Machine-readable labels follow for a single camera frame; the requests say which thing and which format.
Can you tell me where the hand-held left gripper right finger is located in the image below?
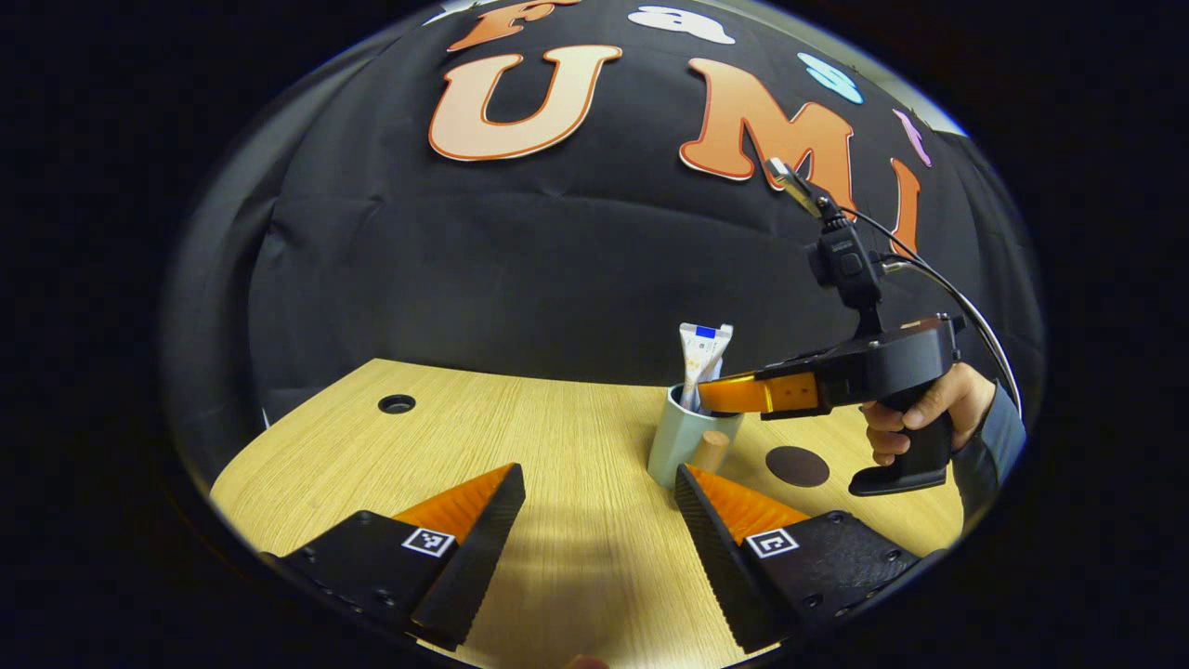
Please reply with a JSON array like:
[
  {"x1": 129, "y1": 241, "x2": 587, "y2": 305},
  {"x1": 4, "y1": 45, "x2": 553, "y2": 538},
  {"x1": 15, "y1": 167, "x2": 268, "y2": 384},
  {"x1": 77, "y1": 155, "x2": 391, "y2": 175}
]
[{"x1": 673, "y1": 463, "x2": 930, "y2": 654}]

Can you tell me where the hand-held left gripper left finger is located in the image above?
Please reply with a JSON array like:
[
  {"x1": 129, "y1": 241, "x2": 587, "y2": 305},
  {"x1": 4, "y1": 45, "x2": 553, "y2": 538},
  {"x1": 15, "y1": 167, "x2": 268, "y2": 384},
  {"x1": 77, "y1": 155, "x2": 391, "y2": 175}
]
[{"x1": 260, "y1": 463, "x2": 527, "y2": 651}]

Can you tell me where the dark round coaster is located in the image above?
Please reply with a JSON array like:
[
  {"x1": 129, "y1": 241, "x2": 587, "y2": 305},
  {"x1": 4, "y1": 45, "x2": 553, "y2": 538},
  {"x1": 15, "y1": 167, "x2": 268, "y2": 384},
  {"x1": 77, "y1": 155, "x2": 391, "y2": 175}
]
[{"x1": 765, "y1": 446, "x2": 830, "y2": 489}]

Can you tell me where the white toothpaste tube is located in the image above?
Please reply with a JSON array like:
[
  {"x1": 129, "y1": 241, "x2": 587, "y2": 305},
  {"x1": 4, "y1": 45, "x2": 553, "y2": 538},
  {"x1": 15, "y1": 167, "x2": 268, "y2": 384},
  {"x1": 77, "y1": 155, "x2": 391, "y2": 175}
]
[{"x1": 678, "y1": 322, "x2": 735, "y2": 414}]

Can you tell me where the light blue cup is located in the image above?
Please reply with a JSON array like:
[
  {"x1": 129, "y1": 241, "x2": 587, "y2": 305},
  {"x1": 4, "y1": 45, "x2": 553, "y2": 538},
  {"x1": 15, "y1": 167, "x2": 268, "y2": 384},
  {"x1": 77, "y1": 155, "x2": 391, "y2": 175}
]
[{"x1": 647, "y1": 384, "x2": 746, "y2": 491}]

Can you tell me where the wooden desktop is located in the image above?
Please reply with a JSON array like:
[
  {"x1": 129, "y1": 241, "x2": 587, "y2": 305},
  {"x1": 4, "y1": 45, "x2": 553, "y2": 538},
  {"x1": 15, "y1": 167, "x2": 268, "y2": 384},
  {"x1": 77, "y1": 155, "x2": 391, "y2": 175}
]
[{"x1": 209, "y1": 358, "x2": 967, "y2": 669}]

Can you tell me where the black backdrop cloth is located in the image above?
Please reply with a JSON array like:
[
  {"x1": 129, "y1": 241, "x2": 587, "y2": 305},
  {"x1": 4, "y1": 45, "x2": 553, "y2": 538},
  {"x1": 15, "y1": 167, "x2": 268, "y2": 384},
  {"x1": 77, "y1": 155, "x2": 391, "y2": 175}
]
[{"x1": 158, "y1": 0, "x2": 1046, "y2": 466}]

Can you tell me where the black cable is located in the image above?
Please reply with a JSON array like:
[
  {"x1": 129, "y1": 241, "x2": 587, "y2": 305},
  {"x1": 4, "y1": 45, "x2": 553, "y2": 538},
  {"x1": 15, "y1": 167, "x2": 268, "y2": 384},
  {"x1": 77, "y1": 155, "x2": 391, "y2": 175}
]
[{"x1": 850, "y1": 206, "x2": 1025, "y2": 419}]

